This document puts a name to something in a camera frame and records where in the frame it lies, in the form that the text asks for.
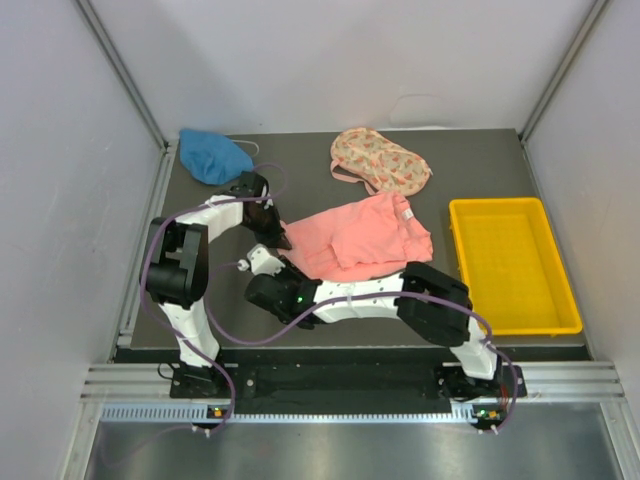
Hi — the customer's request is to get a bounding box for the blue cloth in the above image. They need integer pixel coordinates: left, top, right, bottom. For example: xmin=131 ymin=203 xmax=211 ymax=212
xmin=179 ymin=129 xmax=260 ymax=186

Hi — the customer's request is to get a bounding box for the pink t shirt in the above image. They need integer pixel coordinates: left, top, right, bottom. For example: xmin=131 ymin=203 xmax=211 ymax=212
xmin=281 ymin=193 xmax=434 ymax=283

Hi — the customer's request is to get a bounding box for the yellow plastic tray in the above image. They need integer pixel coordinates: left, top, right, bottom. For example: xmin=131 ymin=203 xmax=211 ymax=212
xmin=449 ymin=197 xmax=583 ymax=336

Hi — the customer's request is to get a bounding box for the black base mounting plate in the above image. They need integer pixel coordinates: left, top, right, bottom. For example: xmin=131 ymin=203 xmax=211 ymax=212
xmin=169 ymin=362 xmax=529 ymax=416

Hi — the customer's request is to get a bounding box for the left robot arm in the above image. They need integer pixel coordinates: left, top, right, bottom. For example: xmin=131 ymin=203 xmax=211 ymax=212
xmin=140 ymin=171 xmax=303 ymax=398

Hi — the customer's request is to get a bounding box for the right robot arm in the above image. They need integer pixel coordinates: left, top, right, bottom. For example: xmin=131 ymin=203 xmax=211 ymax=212
xmin=245 ymin=262 xmax=524 ymax=401

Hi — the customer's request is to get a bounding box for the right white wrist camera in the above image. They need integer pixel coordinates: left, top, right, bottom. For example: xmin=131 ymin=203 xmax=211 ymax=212
xmin=236 ymin=244 xmax=285 ymax=276

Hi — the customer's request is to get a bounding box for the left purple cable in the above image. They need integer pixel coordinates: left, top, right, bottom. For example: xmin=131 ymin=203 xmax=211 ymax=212
xmin=97 ymin=162 xmax=289 ymax=466

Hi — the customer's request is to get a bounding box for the floral patterned cloth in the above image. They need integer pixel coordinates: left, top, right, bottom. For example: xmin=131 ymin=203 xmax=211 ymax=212
xmin=330 ymin=127 xmax=433 ymax=197

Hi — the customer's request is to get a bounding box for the slotted cable duct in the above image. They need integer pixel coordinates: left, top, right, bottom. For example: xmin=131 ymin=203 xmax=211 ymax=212
xmin=100 ymin=403 xmax=501 ymax=424

